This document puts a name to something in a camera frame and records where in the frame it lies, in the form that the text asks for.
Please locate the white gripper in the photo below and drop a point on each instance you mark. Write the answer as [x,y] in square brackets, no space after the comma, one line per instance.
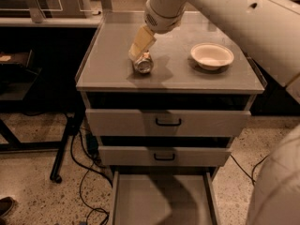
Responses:
[160,22]

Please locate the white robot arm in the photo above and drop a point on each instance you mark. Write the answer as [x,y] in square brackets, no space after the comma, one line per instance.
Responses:
[268,31]

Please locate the top grey drawer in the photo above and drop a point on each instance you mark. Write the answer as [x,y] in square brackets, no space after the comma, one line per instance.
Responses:
[174,123]

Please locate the grey drawer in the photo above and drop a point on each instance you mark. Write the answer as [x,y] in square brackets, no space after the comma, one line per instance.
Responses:
[163,156]
[174,123]
[163,199]

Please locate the grey drawer cabinet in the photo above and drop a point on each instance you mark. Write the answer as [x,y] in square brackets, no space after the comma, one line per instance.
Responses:
[108,81]

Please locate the middle grey drawer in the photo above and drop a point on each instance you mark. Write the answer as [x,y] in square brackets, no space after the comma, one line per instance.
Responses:
[163,156]

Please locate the bottom grey drawer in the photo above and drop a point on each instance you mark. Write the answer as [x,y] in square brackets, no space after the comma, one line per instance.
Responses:
[163,199]

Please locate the dark shoe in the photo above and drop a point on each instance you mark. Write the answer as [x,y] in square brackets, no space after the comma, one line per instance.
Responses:
[6,204]

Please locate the black table frame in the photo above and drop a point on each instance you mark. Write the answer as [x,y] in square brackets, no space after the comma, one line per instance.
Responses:
[17,81]

